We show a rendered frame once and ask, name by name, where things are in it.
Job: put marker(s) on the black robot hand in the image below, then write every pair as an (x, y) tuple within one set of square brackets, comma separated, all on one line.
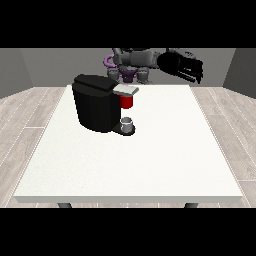
[(178, 65)]

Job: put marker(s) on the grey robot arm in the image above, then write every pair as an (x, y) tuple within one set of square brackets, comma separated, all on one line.
[(139, 58)]

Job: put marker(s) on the pale grey machine lid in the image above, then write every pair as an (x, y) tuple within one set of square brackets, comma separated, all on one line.
[(126, 89)]

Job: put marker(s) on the red pod holder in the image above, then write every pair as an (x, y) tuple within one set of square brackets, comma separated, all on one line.
[(126, 101)]

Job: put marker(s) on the black coffee machine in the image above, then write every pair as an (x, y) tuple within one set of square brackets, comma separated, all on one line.
[(95, 106)]

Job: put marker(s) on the grey robot trunk purple rings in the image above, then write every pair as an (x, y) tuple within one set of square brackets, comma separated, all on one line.
[(127, 76)]

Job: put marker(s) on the small grey cup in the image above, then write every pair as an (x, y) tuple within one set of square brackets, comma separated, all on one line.
[(126, 124)]

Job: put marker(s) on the dark table leg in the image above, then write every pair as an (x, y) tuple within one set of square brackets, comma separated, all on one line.
[(65, 205), (191, 205)]

